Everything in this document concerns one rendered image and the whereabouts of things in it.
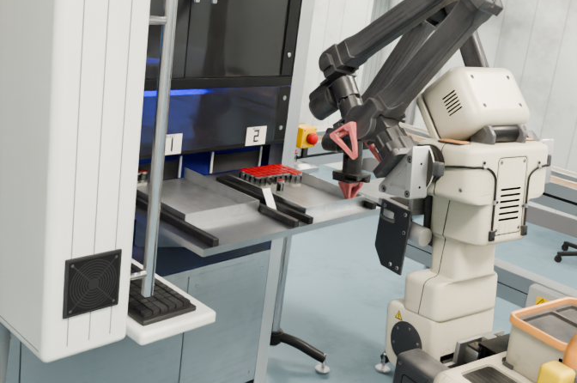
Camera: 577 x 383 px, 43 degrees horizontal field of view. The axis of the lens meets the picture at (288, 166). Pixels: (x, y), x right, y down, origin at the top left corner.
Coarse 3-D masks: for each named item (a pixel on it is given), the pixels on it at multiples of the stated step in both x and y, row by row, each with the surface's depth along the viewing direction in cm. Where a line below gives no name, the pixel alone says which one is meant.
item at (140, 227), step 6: (138, 222) 208; (138, 228) 208; (144, 228) 206; (138, 234) 209; (144, 234) 206; (162, 234) 200; (138, 240) 209; (144, 240) 207; (162, 240) 201; (168, 240) 199; (180, 246) 195
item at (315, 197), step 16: (304, 176) 238; (272, 192) 224; (288, 192) 226; (304, 192) 228; (320, 192) 230; (336, 192) 229; (304, 208) 204; (320, 208) 208; (336, 208) 213; (352, 208) 219
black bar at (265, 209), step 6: (258, 210) 206; (264, 210) 204; (270, 210) 202; (276, 210) 203; (270, 216) 203; (276, 216) 201; (282, 216) 199; (288, 216) 199; (288, 222) 198; (294, 222) 196
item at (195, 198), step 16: (192, 176) 224; (144, 192) 199; (176, 192) 212; (192, 192) 214; (208, 192) 216; (224, 192) 214; (240, 192) 209; (176, 208) 200; (192, 208) 201; (208, 208) 203; (224, 208) 196; (240, 208) 200; (256, 208) 205; (192, 224) 189
